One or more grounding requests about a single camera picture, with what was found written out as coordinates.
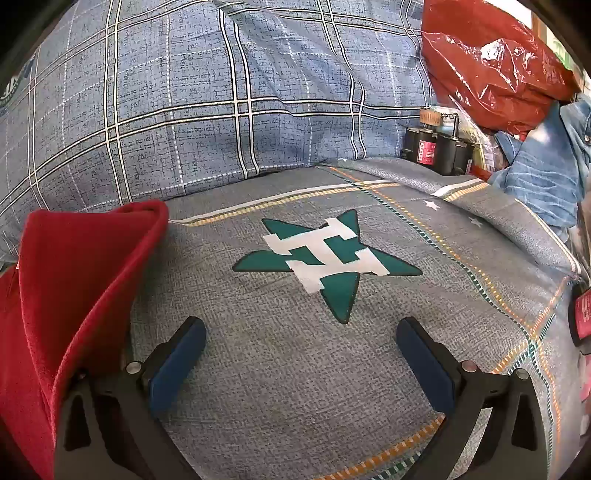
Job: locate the blue plaid pillow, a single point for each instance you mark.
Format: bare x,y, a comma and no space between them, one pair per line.
125,101

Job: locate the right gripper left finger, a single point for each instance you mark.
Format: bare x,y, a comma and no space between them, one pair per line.
109,426

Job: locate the red plastic bag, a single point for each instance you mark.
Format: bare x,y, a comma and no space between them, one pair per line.
484,61

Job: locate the red knit garment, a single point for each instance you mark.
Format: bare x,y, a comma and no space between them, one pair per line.
65,306

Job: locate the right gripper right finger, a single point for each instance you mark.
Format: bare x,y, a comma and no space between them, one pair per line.
513,445

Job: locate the black red-labelled gadget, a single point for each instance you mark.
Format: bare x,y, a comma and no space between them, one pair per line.
579,318

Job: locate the black device with red label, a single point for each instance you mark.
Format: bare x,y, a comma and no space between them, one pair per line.
438,142

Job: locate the blue denim clothing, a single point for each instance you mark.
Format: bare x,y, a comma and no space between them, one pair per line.
548,170

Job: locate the grey patterned bed sheet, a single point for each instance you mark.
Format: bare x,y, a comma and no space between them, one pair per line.
301,278

